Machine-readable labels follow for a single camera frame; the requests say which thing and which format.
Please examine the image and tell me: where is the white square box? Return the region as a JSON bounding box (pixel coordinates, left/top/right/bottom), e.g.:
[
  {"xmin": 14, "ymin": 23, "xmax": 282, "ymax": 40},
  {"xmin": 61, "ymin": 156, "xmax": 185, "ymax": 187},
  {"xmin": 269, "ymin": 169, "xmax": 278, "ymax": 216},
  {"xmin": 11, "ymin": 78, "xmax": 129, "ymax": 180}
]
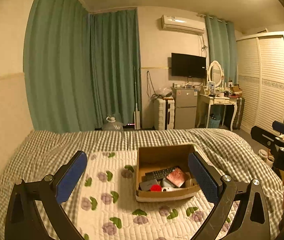
[{"xmin": 185, "ymin": 178, "xmax": 198, "ymax": 188}]

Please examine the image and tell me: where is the white charger adapter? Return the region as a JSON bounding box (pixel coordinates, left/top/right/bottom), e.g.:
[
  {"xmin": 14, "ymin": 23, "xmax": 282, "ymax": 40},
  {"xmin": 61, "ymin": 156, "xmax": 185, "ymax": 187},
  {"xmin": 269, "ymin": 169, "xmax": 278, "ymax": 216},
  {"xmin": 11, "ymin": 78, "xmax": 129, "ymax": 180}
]
[{"xmin": 162, "ymin": 178, "xmax": 176, "ymax": 188}]

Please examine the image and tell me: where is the black remote control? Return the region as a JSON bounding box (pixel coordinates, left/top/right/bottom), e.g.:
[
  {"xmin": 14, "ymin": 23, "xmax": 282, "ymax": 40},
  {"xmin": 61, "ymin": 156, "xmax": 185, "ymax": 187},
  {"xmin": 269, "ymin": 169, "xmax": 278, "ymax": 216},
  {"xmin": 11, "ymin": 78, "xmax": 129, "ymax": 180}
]
[{"xmin": 145, "ymin": 166, "xmax": 179, "ymax": 180}]

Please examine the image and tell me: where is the grey case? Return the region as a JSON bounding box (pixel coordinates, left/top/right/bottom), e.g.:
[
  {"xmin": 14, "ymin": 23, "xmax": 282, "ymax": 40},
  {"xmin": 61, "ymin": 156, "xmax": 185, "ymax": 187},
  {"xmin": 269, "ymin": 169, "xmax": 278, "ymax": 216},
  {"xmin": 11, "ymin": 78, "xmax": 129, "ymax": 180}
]
[{"xmin": 139, "ymin": 179, "xmax": 158, "ymax": 191}]

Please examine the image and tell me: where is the dark suitcase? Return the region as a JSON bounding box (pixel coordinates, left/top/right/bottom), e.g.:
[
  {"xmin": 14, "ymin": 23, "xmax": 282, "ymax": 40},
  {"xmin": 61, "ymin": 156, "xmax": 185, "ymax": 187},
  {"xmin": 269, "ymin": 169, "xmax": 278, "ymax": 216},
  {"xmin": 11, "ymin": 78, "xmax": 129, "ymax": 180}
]
[{"xmin": 232, "ymin": 97, "xmax": 245, "ymax": 129}]

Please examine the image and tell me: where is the grey checkered bed cover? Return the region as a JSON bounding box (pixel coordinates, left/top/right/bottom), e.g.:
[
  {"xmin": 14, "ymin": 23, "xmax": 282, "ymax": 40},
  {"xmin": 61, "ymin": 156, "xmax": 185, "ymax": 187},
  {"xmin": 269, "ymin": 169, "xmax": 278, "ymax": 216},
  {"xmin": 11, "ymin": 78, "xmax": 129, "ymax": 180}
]
[{"xmin": 0, "ymin": 128, "xmax": 284, "ymax": 239}]

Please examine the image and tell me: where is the brown cardboard box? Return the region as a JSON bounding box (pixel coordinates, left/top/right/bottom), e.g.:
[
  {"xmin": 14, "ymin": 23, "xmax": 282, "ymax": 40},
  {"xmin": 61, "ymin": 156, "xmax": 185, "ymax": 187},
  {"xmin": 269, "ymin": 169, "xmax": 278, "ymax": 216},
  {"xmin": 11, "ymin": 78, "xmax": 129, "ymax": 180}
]
[{"xmin": 135, "ymin": 145, "xmax": 201, "ymax": 203}]

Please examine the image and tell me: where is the white floral quilted mat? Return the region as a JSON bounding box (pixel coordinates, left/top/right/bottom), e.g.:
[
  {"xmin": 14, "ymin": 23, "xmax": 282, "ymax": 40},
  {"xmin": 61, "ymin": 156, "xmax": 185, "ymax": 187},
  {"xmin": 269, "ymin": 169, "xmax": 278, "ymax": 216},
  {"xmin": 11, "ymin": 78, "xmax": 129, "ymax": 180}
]
[{"xmin": 62, "ymin": 151, "xmax": 213, "ymax": 239}]

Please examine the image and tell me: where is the red round cap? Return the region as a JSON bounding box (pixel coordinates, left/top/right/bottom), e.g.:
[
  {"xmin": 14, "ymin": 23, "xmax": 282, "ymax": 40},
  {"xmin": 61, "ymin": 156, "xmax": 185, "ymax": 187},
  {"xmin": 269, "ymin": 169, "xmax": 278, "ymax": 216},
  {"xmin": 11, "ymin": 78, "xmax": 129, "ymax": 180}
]
[{"xmin": 150, "ymin": 184, "xmax": 162, "ymax": 192}]

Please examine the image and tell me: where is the blue waste basket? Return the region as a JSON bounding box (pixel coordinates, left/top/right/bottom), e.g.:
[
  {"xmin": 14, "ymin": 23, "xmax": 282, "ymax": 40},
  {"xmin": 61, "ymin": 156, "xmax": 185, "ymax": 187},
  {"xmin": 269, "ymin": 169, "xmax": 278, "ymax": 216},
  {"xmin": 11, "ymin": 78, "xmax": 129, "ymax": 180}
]
[{"xmin": 208, "ymin": 114, "xmax": 221, "ymax": 128}]

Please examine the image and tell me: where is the white dressing table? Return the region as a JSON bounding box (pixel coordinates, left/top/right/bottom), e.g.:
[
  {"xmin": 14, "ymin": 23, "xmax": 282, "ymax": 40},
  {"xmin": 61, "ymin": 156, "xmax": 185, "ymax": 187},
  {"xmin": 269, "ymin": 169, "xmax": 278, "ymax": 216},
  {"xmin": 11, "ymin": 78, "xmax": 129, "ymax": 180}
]
[{"xmin": 196, "ymin": 93, "xmax": 238, "ymax": 131}]

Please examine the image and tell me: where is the white louvered wardrobe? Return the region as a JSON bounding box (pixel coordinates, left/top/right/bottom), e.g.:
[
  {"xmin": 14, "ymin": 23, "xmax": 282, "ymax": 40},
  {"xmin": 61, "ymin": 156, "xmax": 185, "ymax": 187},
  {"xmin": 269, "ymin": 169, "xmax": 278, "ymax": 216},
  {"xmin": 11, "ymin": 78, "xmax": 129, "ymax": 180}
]
[{"xmin": 237, "ymin": 31, "xmax": 284, "ymax": 133}]

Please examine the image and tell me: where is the silver small refrigerator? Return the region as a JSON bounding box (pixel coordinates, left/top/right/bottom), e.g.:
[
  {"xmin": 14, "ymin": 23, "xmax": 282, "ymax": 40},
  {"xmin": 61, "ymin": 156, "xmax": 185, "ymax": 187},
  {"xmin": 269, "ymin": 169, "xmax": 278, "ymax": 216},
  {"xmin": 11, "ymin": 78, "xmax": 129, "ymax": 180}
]
[{"xmin": 172, "ymin": 87, "xmax": 197, "ymax": 129}]

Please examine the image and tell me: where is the clear water jug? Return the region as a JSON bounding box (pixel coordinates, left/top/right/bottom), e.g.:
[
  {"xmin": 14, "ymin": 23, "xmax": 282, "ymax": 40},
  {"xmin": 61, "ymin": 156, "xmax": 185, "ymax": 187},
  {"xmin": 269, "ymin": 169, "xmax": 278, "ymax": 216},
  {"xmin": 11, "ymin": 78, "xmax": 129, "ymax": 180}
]
[{"xmin": 102, "ymin": 116, "xmax": 124, "ymax": 131}]

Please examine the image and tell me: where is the white oval vanity mirror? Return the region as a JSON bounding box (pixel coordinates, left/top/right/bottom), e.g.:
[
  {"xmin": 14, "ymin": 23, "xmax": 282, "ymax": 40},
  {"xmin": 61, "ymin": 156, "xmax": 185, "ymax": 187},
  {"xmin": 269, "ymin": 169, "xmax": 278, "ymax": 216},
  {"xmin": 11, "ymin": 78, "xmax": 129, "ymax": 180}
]
[{"xmin": 207, "ymin": 60, "xmax": 224, "ymax": 87}]

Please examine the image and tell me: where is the white suitcase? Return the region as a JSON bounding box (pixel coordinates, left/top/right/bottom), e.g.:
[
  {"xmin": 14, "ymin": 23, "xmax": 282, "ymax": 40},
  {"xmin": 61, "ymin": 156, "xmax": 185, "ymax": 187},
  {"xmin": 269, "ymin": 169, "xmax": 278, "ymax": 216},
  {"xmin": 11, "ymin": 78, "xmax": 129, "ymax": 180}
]
[{"xmin": 153, "ymin": 97, "xmax": 175, "ymax": 130}]

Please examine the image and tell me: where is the white flat mop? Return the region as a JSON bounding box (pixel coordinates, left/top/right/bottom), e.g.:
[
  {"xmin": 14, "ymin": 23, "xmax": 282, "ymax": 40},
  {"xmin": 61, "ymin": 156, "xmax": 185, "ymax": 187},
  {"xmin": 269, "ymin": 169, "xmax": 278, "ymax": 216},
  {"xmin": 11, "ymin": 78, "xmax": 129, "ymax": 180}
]
[{"xmin": 133, "ymin": 69, "xmax": 141, "ymax": 130}]

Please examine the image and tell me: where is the small teal curtain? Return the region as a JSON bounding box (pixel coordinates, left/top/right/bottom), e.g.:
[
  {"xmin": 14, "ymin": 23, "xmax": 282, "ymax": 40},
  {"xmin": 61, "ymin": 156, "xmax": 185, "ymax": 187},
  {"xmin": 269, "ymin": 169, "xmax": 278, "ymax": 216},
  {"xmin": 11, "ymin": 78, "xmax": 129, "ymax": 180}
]
[{"xmin": 205, "ymin": 15, "xmax": 238, "ymax": 83}]

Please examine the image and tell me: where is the large teal curtain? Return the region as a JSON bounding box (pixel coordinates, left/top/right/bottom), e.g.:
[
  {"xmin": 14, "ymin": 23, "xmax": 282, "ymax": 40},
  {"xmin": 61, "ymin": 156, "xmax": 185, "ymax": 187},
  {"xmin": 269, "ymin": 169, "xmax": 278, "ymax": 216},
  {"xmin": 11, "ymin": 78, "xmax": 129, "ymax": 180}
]
[{"xmin": 23, "ymin": 0, "xmax": 141, "ymax": 133}]

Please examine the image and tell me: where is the white air conditioner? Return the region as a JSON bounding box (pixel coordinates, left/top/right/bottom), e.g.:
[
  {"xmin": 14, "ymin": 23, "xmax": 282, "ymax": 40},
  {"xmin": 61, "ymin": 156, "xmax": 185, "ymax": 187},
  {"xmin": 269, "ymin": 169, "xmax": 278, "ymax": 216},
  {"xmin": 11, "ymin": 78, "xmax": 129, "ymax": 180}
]
[{"xmin": 161, "ymin": 15, "xmax": 205, "ymax": 35}]

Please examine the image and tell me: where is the black wall television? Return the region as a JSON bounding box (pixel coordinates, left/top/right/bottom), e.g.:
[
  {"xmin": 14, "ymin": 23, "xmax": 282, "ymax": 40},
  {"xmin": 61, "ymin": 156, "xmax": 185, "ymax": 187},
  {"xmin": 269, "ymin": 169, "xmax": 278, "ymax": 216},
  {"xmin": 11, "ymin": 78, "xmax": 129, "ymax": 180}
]
[{"xmin": 171, "ymin": 53, "xmax": 207, "ymax": 79}]

